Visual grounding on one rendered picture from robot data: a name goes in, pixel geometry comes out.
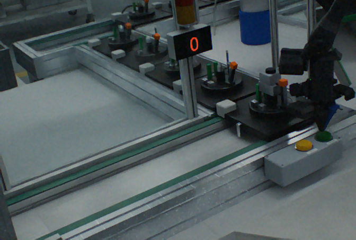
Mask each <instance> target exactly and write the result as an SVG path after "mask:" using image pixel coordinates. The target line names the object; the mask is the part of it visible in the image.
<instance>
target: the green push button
mask: <svg viewBox="0 0 356 240"><path fill-rule="evenodd" d="M331 138H332V134H331V133H330V132H328V131H323V132H321V131H319V132H317V133H316V139H317V140H320V141H328V140H330V139H331Z"/></svg>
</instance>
